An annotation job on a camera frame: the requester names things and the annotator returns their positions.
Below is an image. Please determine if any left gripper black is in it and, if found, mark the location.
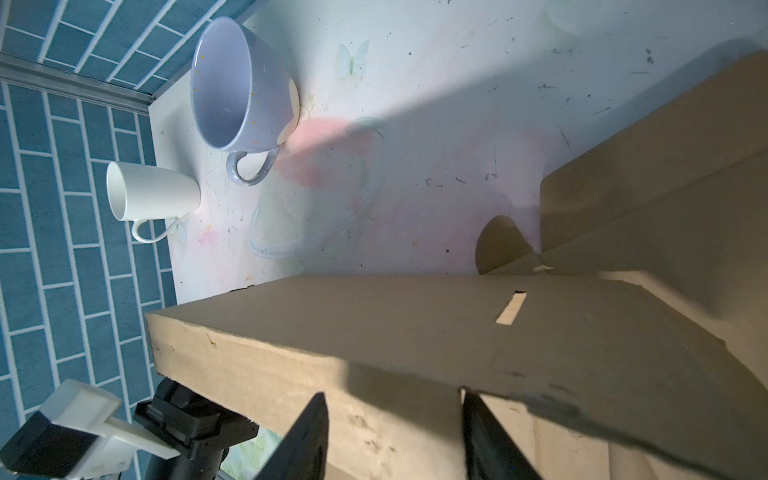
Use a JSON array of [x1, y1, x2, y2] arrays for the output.
[[133, 378, 259, 480]]

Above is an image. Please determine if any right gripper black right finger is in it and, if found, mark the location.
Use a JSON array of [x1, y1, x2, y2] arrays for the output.
[[462, 390, 542, 480]]

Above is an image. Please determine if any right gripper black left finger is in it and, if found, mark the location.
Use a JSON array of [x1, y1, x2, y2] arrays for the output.
[[255, 392, 329, 480]]

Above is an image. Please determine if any brown cardboard box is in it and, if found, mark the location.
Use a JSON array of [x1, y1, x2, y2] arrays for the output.
[[147, 51, 767, 479]]

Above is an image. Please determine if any white ceramic mug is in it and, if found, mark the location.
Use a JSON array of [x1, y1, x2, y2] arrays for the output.
[[106, 162, 201, 244]]

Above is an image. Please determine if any lavender speckled ceramic cup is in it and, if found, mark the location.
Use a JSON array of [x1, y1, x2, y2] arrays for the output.
[[190, 17, 300, 186]]

